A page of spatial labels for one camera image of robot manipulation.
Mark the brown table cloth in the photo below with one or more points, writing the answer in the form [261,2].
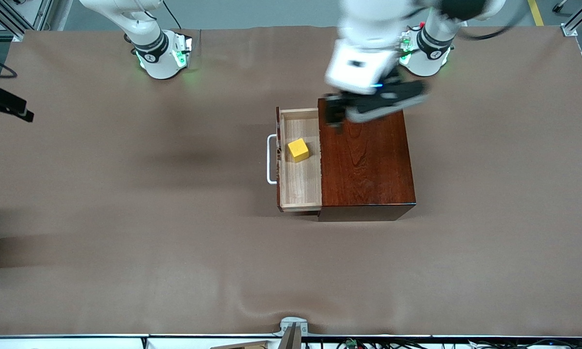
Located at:
[174,242]

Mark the dark brown wooden cabinet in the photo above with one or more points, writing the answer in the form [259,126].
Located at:
[368,160]

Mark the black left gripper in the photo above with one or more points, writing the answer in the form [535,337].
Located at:
[347,102]

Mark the yellow block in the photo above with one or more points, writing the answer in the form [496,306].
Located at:
[298,150]

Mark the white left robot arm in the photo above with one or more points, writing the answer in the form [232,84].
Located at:
[363,48]

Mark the brown cardboard piece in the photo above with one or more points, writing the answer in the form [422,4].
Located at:
[244,345]

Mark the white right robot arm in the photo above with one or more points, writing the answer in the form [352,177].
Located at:
[157,58]

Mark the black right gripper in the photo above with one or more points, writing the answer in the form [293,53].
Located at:
[7,100]

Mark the grey metal clamp bracket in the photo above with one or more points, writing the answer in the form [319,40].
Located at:
[293,321]

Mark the yellow floor tape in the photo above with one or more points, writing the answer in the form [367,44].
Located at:
[536,13]

